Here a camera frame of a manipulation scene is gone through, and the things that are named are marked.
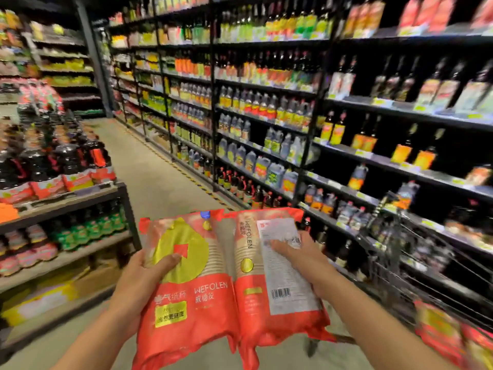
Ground person's left hand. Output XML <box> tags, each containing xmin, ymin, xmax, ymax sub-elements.
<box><xmin>110</xmin><ymin>250</ymin><xmax>182</xmax><ymax>336</ymax></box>

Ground person's right hand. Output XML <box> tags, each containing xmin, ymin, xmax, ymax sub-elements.
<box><xmin>270</xmin><ymin>231</ymin><xmax>342</xmax><ymax>301</ymax></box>

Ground red cup pack white label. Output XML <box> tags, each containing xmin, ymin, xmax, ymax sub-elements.
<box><xmin>225</xmin><ymin>207</ymin><xmax>337</xmax><ymax>370</ymax></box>

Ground person's right forearm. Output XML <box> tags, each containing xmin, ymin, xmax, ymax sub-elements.
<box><xmin>318</xmin><ymin>275</ymin><xmax>459</xmax><ymax>370</ymax></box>

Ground person's left forearm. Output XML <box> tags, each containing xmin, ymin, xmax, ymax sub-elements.
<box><xmin>52</xmin><ymin>300</ymin><xmax>142</xmax><ymax>370</ymax></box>

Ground row of small blue-cap bottles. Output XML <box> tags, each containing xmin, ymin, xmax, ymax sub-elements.
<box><xmin>304</xmin><ymin>183</ymin><xmax>372</xmax><ymax>232</ymax></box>

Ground row of small dark bottles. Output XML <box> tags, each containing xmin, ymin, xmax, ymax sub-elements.
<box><xmin>217</xmin><ymin>166</ymin><xmax>294</xmax><ymax>209</ymax></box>

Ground row of green label bottles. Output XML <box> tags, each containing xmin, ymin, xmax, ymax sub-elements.
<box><xmin>49</xmin><ymin>202</ymin><xmax>128</xmax><ymax>252</ymax></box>

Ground row of large clear jugs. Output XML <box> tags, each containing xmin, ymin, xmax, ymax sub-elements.
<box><xmin>217</xmin><ymin>113</ymin><xmax>307</xmax><ymax>198</ymax></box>

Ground wooden display stand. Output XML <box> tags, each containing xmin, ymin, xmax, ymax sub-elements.
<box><xmin>0</xmin><ymin>182</ymin><xmax>142</xmax><ymax>357</ymax></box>

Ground clear jug orange label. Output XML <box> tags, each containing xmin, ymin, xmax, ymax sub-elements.
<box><xmin>347</xmin><ymin>163</ymin><xmax>369</xmax><ymax>191</ymax></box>

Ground cardboard boxes under stand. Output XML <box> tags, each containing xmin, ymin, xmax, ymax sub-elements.
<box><xmin>0</xmin><ymin>260</ymin><xmax>125</xmax><ymax>328</ymax></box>

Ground dark bottle orange label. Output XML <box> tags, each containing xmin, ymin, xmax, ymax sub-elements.
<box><xmin>391</xmin><ymin>123</ymin><xmax>419</xmax><ymax>165</ymax></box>
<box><xmin>320</xmin><ymin>111</ymin><xmax>335</xmax><ymax>143</ymax></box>
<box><xmin>362</xmin><ymin>115</ymin><xmax>383</xmax><ymax>153</ymax></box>
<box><xmin>330</xmin><ymin>111</ymin><xmax>348</xmax><ymax>147</ymax></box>
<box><xmin>413</xmin><ymin>128</ymin><xmax>446</xmax><ymax>171</ymax></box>
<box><xmin>351</xmin><ymin>113</ymin><xmax>370</xmax><ymax>151</ymax></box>

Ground metal shopping cart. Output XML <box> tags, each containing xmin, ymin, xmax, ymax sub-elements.
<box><xmin>304</xmin><ymin>190</ymin><xmax>493</xmax><ymax>357</ymax></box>

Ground row of pink jars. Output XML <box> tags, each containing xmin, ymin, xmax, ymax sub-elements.
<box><xmin>0</xmin><ymin>224</ymin><xmax>59</xmax><ymax>277</ymax></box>

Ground rows of assorted condiment bottles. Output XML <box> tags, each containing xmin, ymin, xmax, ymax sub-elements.
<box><xmin>108</xmin><ymin>0</ymin><xmax>215</xmax><ymax>179</ymax></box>

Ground row of red yellow-label bottles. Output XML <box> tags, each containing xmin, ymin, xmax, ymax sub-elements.
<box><xmin>217</xmin><ymin>86</ymin><xmax>315</xmax><ymax>131</ymax></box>

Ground long black shelving unit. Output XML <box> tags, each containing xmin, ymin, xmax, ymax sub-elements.
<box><xmin>92</xmin><ymin>0</ymin><xmax>493</xmax><ymax>328</ymax></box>

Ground stack of dark sauce jugs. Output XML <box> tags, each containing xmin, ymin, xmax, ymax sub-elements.
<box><xmin>0</xmin><ymin>79</ymin><xmax>117</xmax><ymax>205</ymax></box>

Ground orange sign card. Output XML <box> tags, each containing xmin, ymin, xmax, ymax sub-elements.
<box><xmin>0</xmin><ymin>203</ymin><xmax>20</xmax><ymax>224</ymax></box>

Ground row of dark red-label bottles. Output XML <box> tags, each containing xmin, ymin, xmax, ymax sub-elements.
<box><xmin>214</xmin><ymin>50</ymin><xmax>323</xmax><ymax>93</ymax></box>

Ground red packets in cart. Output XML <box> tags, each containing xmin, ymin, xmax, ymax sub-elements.
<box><xmin>414</xmin><ymin>300</ymin><xmax>493</xmax><ymax>370</ymax></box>

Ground row of orange drink bottles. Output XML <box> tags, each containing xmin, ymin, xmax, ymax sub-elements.
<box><xmin>174</xmin><ymin>54</ymin><xmax>212</xmax><ymax>78</ymax></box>

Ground row of dark white-label bottles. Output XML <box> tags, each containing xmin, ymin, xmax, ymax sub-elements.
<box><xmin>328</xmin><ymin>54</ymin><xmax>493</xmax><ymax>114</ymax></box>

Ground row of green yellow bottles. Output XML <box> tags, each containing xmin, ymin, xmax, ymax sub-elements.
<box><xmin>217</xmin><ymin>0</ymin><xmax>336</xmax><ymax>42</ymax></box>

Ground distant shelves of yellow goods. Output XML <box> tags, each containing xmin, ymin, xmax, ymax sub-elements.
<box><xmin>0</xmin><ymin>7</ymin><xmax>105</xmax><ymax>117</ymax></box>

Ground row of orange boxed bottles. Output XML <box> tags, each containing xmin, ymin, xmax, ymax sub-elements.
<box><xmin>342</xmin><ymin>0</ymin><xmax>386</xmax><ymax>39</ymax></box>

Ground row of red pouches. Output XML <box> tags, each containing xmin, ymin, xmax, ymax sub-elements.
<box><xmin>398</xmin><ymin>0</ymin><xmax>493</xmax><ymax>36</ymax></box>

